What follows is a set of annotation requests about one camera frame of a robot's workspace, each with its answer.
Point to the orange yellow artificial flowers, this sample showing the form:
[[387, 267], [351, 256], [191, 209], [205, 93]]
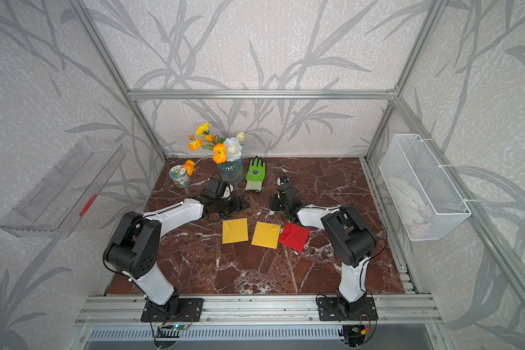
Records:
[[223, 149]]

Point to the white wire mesh basket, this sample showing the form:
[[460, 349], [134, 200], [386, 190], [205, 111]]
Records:
[[409, 157]]

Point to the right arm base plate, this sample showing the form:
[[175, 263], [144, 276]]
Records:
[[338, 308]]

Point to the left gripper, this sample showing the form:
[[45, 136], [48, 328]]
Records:
[[236, 208]]

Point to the red envelope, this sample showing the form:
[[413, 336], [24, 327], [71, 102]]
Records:
[[294, 236]]

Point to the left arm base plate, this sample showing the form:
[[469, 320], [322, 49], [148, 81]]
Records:
[[175, 310]]

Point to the blue glass vase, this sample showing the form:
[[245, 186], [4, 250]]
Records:
[[231, 171]]

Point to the aluminium front rail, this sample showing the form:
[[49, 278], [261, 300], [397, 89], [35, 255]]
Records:
[[259, 310]]

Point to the yellow envelope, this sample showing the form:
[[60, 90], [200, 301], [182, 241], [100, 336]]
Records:
[[235, 231], [266, 235]]

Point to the small printed tin can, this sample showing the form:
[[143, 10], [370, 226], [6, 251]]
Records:
[[180, 176]]

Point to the white cloth in basket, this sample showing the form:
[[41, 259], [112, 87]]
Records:
[[412, 209]]

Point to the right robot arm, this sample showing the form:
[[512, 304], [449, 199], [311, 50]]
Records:
[[351, 237]]

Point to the clear plastic wall tray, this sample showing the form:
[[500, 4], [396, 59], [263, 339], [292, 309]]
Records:
[[55, 206]]

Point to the green work glove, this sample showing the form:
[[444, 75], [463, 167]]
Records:
[[255, 175]]

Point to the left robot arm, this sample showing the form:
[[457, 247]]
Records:
[[133, 248]]

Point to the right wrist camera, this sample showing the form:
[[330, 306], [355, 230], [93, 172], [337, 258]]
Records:
[[282, 180]]

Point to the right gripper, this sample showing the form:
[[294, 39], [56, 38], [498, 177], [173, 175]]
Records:
[[273, 203]]

